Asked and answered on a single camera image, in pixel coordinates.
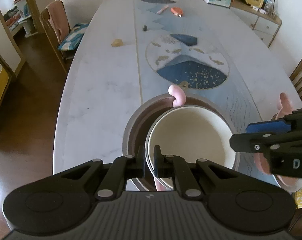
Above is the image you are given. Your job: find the pink bear-shaped plate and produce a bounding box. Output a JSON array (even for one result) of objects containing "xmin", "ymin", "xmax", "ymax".
[{"xmin": 253, "ymin": 92, "xmax": 302, "ymax": 193}]

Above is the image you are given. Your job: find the pink steel-lined bowl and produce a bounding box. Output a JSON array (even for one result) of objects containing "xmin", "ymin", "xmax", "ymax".
[{"xmin": 122, "ymin": 93, "xmax": 236, "ymax": 191}]

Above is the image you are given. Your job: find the cream round bowl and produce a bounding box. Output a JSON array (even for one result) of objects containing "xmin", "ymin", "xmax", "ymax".
[{"xmin": 144, "ymin": 104, "xmax": 237, "ymax": 178}]

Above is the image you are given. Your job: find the wooden sideboard cabinet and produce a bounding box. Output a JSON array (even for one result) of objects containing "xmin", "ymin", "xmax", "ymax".
[{"xmin": 230, "ymin": 0, "xmax": 282, "ymax": 48}]

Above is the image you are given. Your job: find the small yellow object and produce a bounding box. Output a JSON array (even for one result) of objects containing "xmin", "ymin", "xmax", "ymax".
[{"xmin": 111, "ymin": 38, "xmax": 123, "ymax": 47}]

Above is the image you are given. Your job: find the blue white bag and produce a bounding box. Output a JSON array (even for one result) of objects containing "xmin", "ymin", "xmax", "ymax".
[{"xmin": 58, "ymin": 23, "xmax": 89, "ymax": 51}]

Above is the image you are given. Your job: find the orange tape dispenser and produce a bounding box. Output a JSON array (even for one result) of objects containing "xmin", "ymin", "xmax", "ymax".
[{"xmin": 171, "ymin": 7, "xmax": 184, "ymax": 17}]

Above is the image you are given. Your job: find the pink pen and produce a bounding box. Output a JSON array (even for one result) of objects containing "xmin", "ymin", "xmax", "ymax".
[{"xmin": 157, "ymin": 5, "xmax": 169, "ymax": 15}]

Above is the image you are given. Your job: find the wooden chair with towel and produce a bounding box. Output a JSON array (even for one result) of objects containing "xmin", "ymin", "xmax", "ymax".
[{"xmin": 40, "ymin": 8, "xmax": 77, "ymax": 74}]

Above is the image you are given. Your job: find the pink towel on chair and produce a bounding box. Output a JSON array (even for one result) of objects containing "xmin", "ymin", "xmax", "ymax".
[{"xmin": 46, "ymin": 0, "xmax": 69, "ymax": 44}]

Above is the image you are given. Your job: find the white shelf unit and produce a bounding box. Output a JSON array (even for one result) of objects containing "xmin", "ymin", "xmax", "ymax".
[{"xmin": 3, "ymin": 0, "xmax": 38, "ymax": 38}]

